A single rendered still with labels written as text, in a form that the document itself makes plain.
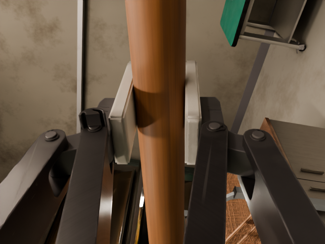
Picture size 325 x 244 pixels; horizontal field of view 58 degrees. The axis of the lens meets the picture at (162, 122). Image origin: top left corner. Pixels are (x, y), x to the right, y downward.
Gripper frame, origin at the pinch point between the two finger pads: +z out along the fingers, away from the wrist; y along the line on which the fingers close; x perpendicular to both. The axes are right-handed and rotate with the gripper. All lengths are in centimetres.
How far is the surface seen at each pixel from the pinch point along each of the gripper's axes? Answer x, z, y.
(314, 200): -105, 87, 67
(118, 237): -144, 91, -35
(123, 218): -142, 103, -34
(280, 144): -111, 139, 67
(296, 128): -114, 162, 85
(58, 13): -78, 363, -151
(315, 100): -122, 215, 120
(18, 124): -243, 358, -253
